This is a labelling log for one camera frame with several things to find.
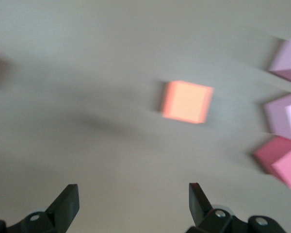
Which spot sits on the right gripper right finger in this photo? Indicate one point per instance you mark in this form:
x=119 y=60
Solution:
x=220 y=222

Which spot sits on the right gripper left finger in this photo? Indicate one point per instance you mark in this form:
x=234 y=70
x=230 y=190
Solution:
x=38 y=223

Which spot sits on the orange foam cube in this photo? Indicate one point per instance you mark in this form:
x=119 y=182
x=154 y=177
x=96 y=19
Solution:
x=186 y=102

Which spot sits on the crimson foam cube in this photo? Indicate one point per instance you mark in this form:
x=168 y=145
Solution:
x=281 y=160

